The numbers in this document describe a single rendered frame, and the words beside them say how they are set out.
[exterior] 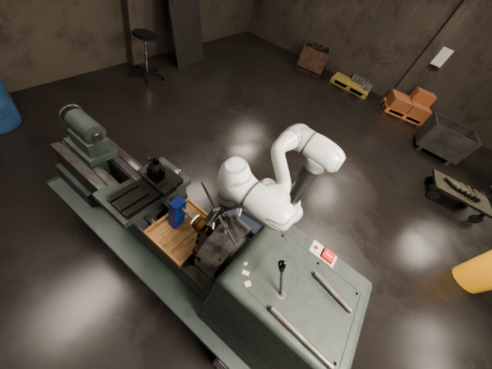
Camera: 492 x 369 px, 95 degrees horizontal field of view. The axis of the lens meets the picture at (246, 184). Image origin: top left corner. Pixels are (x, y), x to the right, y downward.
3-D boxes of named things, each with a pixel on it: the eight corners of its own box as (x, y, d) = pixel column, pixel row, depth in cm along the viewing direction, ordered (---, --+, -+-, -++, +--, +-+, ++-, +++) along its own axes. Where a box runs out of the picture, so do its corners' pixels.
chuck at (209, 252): (242, 236, 140) (251, 215, 114) (207, 278, 124) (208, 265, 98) (231, 228, 142) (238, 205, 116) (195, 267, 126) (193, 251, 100)
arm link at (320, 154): (277, 198, 177) (300, 216, 172) (266, 212, 169) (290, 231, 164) (319, 124, 114) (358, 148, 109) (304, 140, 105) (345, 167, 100)
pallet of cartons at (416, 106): (419, 116, 652) (439, 96, 604) (421, 129, 592) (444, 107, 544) (381, 98, 669) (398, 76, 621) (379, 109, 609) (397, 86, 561)
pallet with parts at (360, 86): (368, 91, 675) (375, 81, 652) (365, 100, 623) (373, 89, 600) (334, 75, 691) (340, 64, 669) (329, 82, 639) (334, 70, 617)
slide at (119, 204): (183, 183, 158) (183, 179, 155) (127, 220, 130) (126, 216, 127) (165, 168, 162) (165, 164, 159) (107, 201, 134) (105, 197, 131)
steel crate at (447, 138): (410, 133, 557) (433, 110, 510) (447, 151, 544) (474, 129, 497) (411, 148, 504) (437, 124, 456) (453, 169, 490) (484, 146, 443)
